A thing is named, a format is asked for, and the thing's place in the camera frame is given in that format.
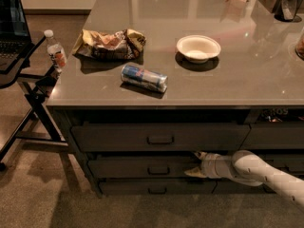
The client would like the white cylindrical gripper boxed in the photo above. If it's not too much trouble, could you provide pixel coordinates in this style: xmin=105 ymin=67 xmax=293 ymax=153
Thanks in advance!
xmin=184 ymin=152 xmax=235 ymax=179

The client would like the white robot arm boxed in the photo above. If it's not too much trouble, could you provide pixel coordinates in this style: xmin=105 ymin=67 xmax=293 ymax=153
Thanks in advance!
xmin=185 ymin=150 xmax=304 ymax=210

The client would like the snack bag in drawer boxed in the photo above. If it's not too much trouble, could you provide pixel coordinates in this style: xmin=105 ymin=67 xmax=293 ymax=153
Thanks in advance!
xmin=258 ymin=108 xmax=304 ymax=123

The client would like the blue silver energy drink can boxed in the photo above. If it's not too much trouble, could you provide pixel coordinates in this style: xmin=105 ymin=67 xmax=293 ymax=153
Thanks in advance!
xmin=121 ymin=65 xmax=168 ymax=93

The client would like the white paper bowl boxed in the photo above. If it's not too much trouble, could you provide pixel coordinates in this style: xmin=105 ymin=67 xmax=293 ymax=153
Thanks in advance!
xmin=177 ymin=35 xmax=221 ymax=64

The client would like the crumpled chip bag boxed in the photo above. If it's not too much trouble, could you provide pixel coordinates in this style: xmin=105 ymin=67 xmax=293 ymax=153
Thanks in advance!
xmin=72 ymin=28 xmax=146 ymax=61

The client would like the glass jar with snacks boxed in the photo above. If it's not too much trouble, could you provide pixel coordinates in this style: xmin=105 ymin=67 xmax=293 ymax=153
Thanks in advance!
xmin=294 ymin=29 xmax=304 ymax=60

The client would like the dark metal container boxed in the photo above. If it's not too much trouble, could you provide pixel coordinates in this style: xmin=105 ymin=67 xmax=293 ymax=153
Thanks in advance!
xmin=256 ymin=0 xmax=304 ymax=23

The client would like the clear plastic water bottle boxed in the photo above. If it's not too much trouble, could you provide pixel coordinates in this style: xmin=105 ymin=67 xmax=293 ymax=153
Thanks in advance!
xmin=44 ymin=29 xmax=67 ymax=73

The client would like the black laptop stand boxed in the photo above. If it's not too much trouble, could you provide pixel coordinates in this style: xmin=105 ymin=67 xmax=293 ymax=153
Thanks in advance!
xmin=0 ymin=32 xmax=66 ymax=171

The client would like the black laptop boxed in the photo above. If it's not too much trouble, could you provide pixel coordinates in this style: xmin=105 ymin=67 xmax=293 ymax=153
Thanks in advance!
xmin=0 ymin=0 xmax=33 ymax=73

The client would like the dark cabinet frame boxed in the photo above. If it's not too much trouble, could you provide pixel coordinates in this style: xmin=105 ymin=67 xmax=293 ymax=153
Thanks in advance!
xmin=50 ymin=105 xmax=303 ymax=196

